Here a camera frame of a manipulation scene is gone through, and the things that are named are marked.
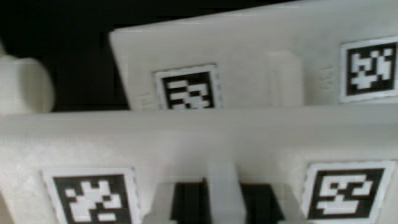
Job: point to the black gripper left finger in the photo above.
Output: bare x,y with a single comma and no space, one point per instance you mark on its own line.
191,203

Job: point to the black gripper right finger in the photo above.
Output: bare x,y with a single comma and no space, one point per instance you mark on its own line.
262,205

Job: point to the white cabinet door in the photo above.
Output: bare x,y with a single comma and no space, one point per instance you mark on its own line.
91,164
298,54

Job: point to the white cabinet body box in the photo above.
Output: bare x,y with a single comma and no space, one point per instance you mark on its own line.
27,93

